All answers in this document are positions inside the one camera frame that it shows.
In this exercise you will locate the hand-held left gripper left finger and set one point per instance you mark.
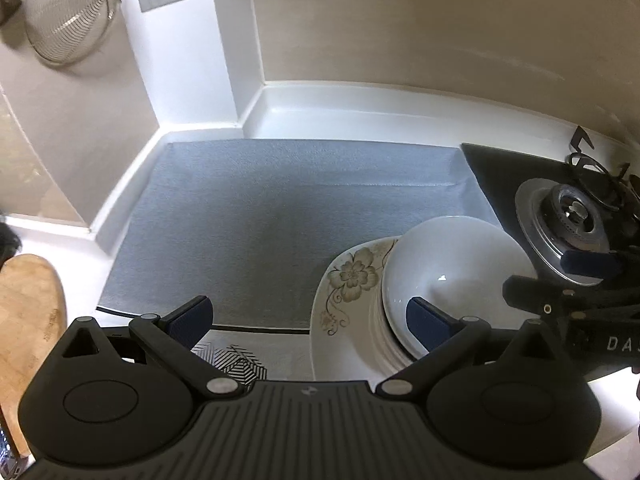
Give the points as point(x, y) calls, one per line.
point(192, 317)

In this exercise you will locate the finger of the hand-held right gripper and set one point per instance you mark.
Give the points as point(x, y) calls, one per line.
point(540, 296)
point(587, 264)

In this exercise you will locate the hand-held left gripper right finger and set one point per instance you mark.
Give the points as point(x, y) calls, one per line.
point(430, 322)

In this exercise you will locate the plain white plate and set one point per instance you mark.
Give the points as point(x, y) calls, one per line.
point(382, 341)

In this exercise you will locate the white deep plate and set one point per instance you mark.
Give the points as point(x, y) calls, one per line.
point(450, 260)

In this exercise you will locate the white floral plate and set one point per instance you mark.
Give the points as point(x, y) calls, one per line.
point(345, 310)

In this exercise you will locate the round metal gas burner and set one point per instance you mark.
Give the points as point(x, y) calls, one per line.
point(542, 210)

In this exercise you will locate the geometric patterned white mat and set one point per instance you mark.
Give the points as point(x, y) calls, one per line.
point(282, 355)

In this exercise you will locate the black pan support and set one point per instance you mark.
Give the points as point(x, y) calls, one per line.
point(580, 141)

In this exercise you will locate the grey counter mat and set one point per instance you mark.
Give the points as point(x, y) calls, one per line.
point(275, 220)

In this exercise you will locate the black glass gas stove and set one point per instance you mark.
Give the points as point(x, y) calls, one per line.
point(495, 170)

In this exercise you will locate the wooden cutting board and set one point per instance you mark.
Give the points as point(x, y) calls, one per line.
point(30, 320)

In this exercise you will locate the metal mesh strainer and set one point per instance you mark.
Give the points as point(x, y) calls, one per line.
point(70, 15)

